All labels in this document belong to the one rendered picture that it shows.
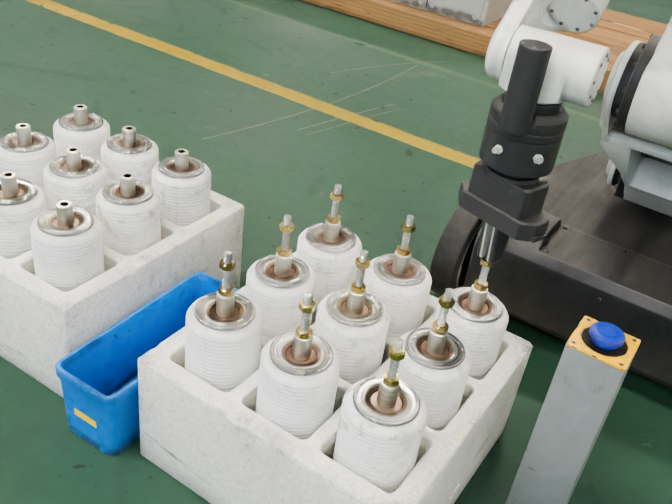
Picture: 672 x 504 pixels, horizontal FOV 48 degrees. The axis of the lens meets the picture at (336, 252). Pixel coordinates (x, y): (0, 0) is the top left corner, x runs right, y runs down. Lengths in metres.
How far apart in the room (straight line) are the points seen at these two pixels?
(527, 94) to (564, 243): 0.57
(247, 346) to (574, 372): 0.39
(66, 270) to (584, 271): 0.81
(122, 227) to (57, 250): 0.12
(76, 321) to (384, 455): 0.49
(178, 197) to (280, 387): 0.47
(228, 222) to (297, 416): 0.48
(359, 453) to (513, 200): 0.34
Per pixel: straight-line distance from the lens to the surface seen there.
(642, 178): 1.41
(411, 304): 1.04
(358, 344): 0.95
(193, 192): 1.23
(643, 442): 1.32
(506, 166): 0.88
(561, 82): 0.84
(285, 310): 1.00
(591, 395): 0.93
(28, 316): 1.16
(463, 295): 1.04
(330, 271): 1.08
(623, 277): 1.32
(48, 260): 1.11
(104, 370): 1.16
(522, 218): 0.91
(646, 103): 1.12
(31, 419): 1.18
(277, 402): 0.89
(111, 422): 1.06
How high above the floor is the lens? 0.84
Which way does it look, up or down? 33 degrees down
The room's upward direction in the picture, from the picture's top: 8 degrees clockwise
